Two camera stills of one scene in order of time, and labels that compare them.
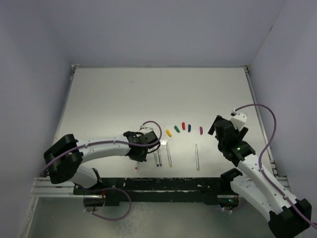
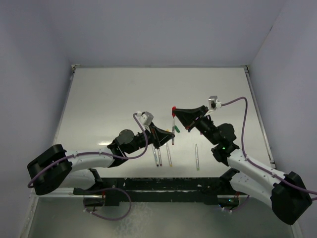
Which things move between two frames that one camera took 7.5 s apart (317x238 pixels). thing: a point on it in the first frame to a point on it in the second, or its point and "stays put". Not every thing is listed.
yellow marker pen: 170,159 stays put
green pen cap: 177,129 stays put
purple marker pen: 159,157 stays put
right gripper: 240,133 to 187,117
